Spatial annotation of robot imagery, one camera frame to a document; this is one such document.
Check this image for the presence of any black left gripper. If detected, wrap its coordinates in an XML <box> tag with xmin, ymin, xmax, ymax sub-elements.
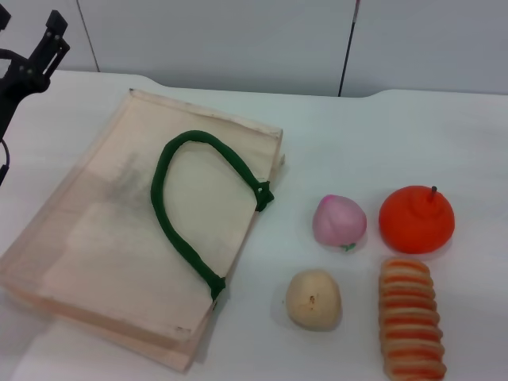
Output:
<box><xmin>0</xmin><ymin>6</ymin><xmax>71</xmax><ymax>138</ymax></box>

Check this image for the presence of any white handbag with green handles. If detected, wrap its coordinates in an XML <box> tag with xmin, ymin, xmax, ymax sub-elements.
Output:
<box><xmin>0</xmin><ymin>87</ymin><xmax>287</xmax><ymax>374</ymax></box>

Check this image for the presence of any beige potato toy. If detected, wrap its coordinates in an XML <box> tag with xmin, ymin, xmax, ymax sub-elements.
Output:
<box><xmin>285</xmin><ymin>268</ymin><xmax>342</xmax><ymax>332</ymax></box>

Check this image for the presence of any pink peach bun toy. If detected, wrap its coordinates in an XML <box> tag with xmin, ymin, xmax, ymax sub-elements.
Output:
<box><xmin>312</xmin><ymin>193</ymin><xmax>368</xmax><ymax>252</ymax></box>

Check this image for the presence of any orange persimmon toy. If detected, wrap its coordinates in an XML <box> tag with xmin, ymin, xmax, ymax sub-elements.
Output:
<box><xmin>378</xmin><ymin>184</ymin><xmax>456</xmax><ymax>254</ymax></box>

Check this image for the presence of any orange striped bread loaf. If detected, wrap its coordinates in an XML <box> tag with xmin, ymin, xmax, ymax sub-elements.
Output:
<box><xmin>378</xmin><ymin>256</ymin><xmax>448</xmax><ymax>379</ymax></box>

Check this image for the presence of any black cable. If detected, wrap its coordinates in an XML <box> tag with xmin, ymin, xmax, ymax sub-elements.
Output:
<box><xmin>0</xmin><ymin>137</ymin><xmax>11</xmax><ymax>187</ymax></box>

